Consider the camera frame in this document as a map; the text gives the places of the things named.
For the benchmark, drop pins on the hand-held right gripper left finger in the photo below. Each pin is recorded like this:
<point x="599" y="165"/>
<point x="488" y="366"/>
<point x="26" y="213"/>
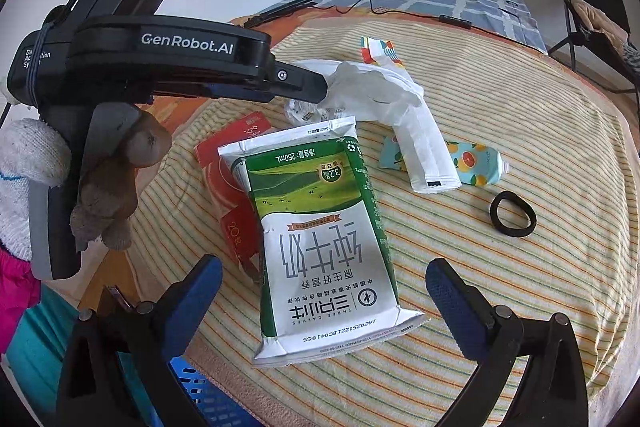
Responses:
<point x="196" y="307"/>

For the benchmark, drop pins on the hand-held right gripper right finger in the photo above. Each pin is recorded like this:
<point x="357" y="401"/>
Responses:
<point x="454" y="307"/>

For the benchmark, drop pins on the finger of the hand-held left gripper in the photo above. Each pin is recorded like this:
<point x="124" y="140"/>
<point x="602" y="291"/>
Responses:
<point x="300" y="82"/>

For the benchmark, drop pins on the blue plastic basket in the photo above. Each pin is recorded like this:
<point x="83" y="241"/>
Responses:
<point x="187" y="387"/>

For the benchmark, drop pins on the colourful patterned wrapper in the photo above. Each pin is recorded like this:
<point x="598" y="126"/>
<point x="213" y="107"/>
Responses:
<point x="377" y="49"/>

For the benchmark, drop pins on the red cardboard box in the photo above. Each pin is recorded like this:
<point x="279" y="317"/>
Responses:
<point x="215" y="177"/>

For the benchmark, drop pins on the white and green milk carton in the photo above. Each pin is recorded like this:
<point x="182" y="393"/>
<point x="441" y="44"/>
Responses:
<point x="320" y="247"/>

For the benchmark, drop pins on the white plastic bag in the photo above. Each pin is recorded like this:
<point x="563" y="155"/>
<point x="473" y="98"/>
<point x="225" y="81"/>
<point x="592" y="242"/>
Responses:
<point x="425" y="147"/>

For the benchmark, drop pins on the fruit print tube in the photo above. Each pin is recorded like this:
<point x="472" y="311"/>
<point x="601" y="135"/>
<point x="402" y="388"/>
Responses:
<point x="475" y="162"/>

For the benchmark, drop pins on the person's left forearm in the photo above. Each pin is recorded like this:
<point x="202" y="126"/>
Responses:
<point x="25" y="187"/>

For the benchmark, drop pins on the person's left hand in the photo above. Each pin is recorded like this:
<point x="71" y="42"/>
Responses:
<point x="115" y="177"/>

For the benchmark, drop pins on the beige towel blanket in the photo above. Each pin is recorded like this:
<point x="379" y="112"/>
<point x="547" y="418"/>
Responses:
<point x="300" y="399"/>

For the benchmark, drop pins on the pink clothing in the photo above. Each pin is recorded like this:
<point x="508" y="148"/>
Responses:
<point x="15" y="287"/>

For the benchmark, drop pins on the striped blanket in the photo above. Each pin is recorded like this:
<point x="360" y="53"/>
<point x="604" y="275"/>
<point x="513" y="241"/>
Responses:
<point x="525" y="117"/>

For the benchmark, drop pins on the beige cloth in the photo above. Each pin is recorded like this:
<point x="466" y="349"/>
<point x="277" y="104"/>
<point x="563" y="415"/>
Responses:
<point x="595" y="19"/>

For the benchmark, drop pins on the striped cloth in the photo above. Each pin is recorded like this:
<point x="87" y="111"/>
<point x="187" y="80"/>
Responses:
<point x="632" y="57"/>

